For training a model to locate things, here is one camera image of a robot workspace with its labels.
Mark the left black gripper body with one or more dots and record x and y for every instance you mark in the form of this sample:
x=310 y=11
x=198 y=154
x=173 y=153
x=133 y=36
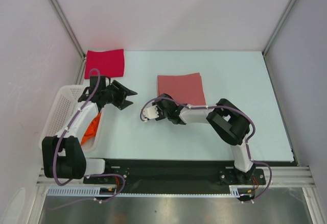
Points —
x=110 y=94

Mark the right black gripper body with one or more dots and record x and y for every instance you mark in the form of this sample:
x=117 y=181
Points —
x=162 y=114

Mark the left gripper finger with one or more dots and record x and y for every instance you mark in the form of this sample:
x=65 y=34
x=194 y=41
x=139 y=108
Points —
x=123 y=89
x=123 y=104

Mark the salmon pink t shirt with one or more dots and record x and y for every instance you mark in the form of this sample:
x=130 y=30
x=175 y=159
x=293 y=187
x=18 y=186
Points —
x=187 y=88

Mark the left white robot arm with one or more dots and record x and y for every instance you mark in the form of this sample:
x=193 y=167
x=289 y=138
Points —
x=62 y=154

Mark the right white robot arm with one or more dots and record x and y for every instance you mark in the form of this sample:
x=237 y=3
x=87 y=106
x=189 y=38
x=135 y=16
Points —
x=232 y=125

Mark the folded red t shirt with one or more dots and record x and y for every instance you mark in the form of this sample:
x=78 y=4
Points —
x=108 y=63

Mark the orange t shirt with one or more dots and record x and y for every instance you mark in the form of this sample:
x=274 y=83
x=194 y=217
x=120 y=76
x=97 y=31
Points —
x=92 y=129

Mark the white plastic basket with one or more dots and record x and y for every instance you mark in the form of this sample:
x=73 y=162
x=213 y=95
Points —
x=64 y=107

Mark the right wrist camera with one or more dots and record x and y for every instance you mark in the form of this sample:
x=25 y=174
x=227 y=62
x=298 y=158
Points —
x=151 y=113

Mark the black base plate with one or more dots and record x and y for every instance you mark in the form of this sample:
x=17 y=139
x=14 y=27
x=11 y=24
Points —
x=173 y=175

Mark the left aluminium frame post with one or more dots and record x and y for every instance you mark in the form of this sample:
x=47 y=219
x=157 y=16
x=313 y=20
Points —
x=67 y=27

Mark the aluminium frame post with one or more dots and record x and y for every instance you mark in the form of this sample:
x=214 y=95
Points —
x=67 y=27
x=281 y=22

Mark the white slotted cable duct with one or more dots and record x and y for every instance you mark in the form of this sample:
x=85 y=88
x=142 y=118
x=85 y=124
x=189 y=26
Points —
x=106 y=192

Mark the right aluminium frame post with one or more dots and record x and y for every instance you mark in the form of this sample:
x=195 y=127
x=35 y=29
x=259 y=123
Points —
x=281 y=22

